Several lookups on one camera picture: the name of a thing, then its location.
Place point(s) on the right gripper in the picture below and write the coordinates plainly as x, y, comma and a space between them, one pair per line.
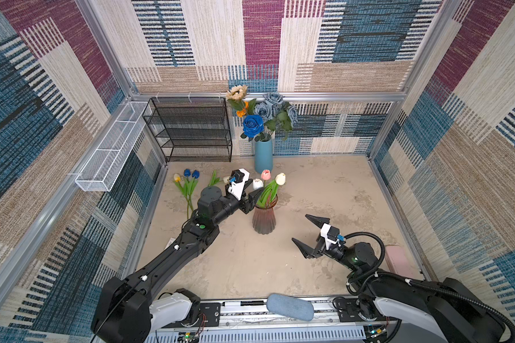
308, 252

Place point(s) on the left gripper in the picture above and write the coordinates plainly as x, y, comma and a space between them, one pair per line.
249, 203

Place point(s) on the white tulip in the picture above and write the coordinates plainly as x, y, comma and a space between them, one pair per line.
216, 179
274, 186
258, 184

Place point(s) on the pink tulip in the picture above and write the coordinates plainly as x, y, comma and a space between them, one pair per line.
266, 177

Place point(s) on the dark red glass vase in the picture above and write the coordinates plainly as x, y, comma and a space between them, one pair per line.
264, 218

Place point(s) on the teal ceramic vase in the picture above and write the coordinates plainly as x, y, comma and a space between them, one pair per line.
263, 157

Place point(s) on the blue tulip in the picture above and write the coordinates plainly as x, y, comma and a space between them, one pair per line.
195, 175
187, 174

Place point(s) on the dark blue rose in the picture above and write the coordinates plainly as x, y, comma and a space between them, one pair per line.
253, 128

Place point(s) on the light blue rose bunch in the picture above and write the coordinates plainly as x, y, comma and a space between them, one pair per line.
277, 115

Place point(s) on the cream sunflower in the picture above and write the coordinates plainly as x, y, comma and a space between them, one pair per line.
236, 97

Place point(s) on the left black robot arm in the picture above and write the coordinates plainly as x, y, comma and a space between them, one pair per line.
128, 310

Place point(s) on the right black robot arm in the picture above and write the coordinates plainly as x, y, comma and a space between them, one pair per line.
448, 308

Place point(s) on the blue-grey sponge pad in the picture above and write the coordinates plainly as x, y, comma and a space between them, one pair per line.
290, 307

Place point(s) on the yellow tulip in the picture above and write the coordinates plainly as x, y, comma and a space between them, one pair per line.
179, 182

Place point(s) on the pink rectangular pad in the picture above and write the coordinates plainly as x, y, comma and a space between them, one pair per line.
398, 262

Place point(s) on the small white paper tag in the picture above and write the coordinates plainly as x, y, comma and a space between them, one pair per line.
171, 241

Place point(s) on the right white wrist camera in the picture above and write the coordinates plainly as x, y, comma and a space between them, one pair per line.
331, 236

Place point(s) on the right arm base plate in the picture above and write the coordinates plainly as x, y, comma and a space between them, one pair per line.
354, 309

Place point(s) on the black wire shelf rack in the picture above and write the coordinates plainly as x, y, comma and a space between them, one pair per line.
190, 129

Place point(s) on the white slotted cable duct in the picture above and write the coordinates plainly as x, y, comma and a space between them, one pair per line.
293, 334

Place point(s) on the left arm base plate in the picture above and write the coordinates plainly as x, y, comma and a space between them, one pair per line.
208, 315

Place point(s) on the white mesh wall basket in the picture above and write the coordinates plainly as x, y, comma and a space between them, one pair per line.
103, 168

